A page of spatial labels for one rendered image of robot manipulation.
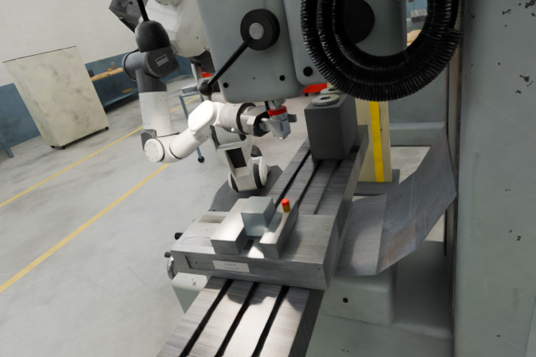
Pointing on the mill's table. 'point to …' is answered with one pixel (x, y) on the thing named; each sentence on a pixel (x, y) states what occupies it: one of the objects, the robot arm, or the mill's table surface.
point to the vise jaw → (230, 232)
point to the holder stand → (331, 124)
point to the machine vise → (265, 250)
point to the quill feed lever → (255, 21)
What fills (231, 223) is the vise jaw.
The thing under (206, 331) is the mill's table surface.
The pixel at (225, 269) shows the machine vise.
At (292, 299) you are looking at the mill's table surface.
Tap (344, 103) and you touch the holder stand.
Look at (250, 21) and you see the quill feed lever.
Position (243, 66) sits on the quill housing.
